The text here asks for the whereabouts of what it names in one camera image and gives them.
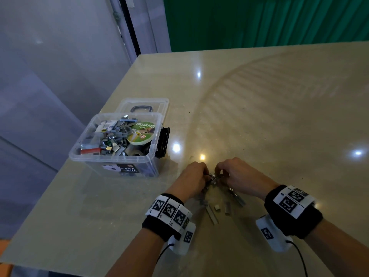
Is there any person's left hand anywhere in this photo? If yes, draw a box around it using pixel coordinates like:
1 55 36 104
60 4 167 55
167 161 212 204

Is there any person's right hand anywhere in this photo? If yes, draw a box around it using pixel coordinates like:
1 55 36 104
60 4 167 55
214 157 280 201

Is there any pile of metal staple strips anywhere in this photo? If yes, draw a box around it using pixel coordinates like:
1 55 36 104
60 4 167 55
199 173 248 227

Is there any small white staple box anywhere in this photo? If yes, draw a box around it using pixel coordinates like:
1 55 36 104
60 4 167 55
96 120 120 133

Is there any transparent storage box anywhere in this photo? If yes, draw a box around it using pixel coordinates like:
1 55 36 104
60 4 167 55
68 112 171 178

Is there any person's right forearm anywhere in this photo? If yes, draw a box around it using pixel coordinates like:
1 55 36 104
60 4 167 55
304 219 369 277

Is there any person's left forearm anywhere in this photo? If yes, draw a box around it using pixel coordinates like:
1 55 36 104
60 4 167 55
105 228 168 277

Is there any transparent box lid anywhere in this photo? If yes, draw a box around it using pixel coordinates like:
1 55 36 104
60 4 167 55
114 97 170 116

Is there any green curtain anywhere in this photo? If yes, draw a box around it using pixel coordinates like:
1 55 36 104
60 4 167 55
163 0 369 53

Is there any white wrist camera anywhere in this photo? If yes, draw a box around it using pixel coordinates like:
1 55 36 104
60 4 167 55
255 214 294 253
170 222 197 256

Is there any black camera cable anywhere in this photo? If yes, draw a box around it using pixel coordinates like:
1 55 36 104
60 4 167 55
287 242 310 277
153 242 176 277

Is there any black window post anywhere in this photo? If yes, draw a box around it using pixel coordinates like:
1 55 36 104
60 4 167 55
117 0 142 57

